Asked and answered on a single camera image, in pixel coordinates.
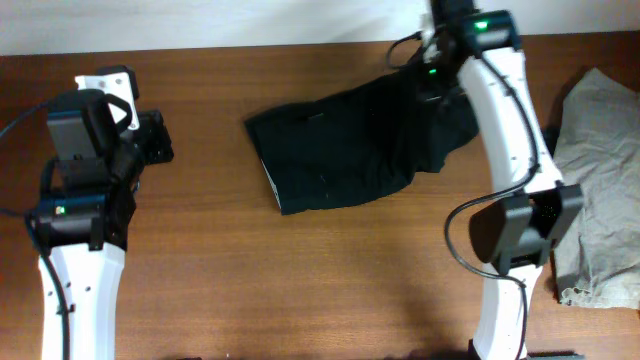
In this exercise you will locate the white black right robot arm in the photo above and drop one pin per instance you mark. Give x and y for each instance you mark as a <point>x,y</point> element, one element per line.
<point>530,207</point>

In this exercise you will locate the black shorts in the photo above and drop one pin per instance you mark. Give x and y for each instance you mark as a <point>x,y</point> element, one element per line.
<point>362,144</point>

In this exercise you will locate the dark blue cloth piece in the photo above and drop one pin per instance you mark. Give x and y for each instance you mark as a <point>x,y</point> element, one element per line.
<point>551,136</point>

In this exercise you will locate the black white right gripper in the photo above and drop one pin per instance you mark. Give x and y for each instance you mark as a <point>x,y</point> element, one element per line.
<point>445,70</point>

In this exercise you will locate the grey crumpled garment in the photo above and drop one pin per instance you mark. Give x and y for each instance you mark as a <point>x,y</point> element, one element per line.
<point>597,261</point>

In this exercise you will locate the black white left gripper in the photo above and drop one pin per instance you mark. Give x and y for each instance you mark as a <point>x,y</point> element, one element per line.
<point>156,136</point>

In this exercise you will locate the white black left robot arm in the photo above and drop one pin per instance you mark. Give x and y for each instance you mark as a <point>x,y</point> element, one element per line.
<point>79,227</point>

